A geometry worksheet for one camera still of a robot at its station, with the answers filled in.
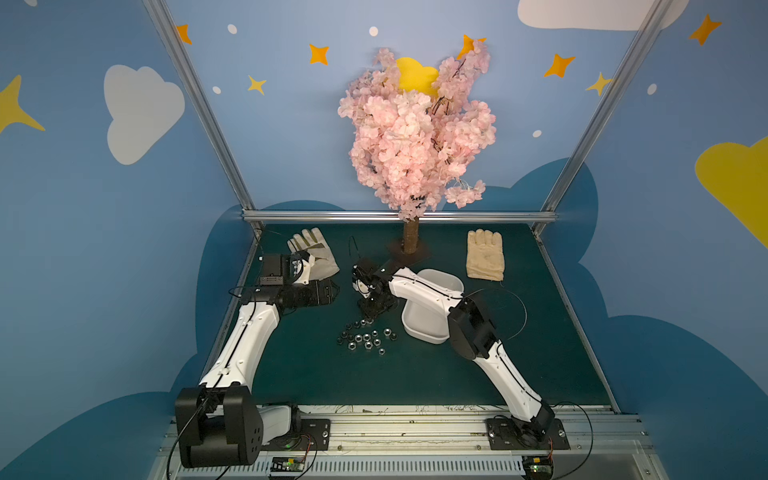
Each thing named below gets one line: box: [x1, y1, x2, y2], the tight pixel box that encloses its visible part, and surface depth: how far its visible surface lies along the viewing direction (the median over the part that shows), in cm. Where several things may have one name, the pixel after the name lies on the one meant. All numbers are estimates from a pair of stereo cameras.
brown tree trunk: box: [403, 217, 419, 255], surface depth 109 cm
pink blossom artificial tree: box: [338, 40, 496, 254], surface depth 72 cm
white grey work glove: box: [287, 227, 340, 281], surface depth 116 cm
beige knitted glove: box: [466, 229, 504, 281], surface depth 117 cm
